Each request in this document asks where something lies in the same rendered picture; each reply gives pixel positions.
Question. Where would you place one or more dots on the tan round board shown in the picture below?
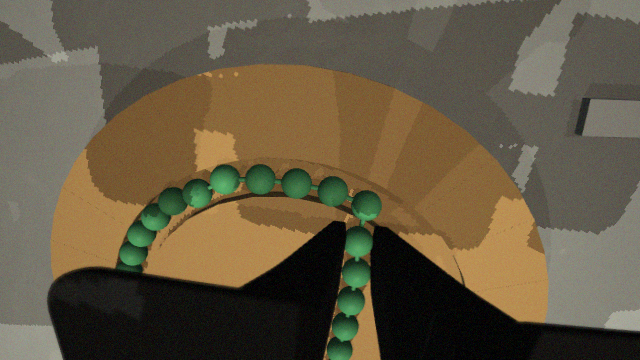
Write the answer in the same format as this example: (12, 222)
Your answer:
(441, 191)

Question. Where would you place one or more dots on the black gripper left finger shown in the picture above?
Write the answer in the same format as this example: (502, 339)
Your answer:
(102, 313)

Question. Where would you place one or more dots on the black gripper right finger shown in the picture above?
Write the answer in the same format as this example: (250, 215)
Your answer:
(423, 313)

